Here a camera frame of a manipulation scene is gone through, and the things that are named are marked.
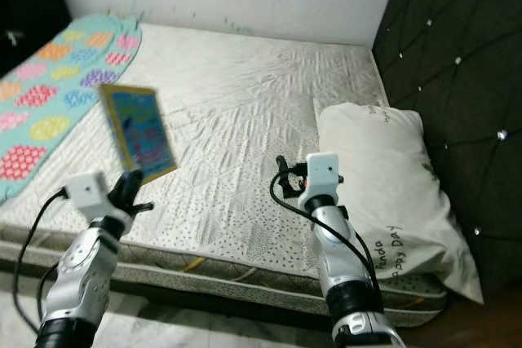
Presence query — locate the teal blanket with dotted shapes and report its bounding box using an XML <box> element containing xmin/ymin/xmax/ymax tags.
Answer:
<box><xmin>0</xmin><ymin>12</ymin><xmax>144</xmax><ymax>202</ymax></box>

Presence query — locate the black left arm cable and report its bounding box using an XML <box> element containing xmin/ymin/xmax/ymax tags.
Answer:
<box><xmin>12</xmin><ymin>189</ymin><xmax>68</xmax><ymax>337</ymax></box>

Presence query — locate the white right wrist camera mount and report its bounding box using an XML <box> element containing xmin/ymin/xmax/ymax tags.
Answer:
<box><xmin>304</xmin><ymin>152</ymin><xmax>343</xmax><ymax>202</ymax></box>

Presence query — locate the black duffel bag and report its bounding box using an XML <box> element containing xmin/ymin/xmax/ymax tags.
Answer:
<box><xmin>0</xmin><ymin>0</ymin><xmax>70</xmax><ymax>72</ymax></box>

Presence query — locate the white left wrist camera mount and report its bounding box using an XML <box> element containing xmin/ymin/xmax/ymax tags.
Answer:
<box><xmin>64</xmin><ymin>170</ymin><xmax>111</xmax><ymax>217</ymax></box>

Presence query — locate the dark tufted bed frame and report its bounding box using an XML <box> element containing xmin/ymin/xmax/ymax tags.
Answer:
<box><xmin>371</xmin><ymin>0</ymin><xmax>522</xmax><ymax>296</ymax></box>

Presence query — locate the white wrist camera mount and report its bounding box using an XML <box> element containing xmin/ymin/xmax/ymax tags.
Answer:
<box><xmin>304</xmin><ymin>152</ymin><xmax>343</xmax><ymax>202</ymax></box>
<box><xmin>64</xmin><ymin>170</ymin><xmax>111</xmax><ymax>217</ymax></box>

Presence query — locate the white pillow with grey lettering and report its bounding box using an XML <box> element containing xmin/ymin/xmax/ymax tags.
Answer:
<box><xmin>314</xmin><ymin>102</ymin><xmax>484</xmax><ymax>304</ymax></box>

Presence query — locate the yellow-edged children's board book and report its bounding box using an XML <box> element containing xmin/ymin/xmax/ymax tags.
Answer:
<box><xmin>100</xmin><ymin>83</ymin><xmax>179</xmax><ymax>186</ymax></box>

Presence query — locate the grey patterned quilted mattress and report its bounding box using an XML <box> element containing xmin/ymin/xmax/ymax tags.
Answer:
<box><xmin>0</xmin><ymin>24</ymin><xmax>449</xmax><ymax>324</ymax></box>

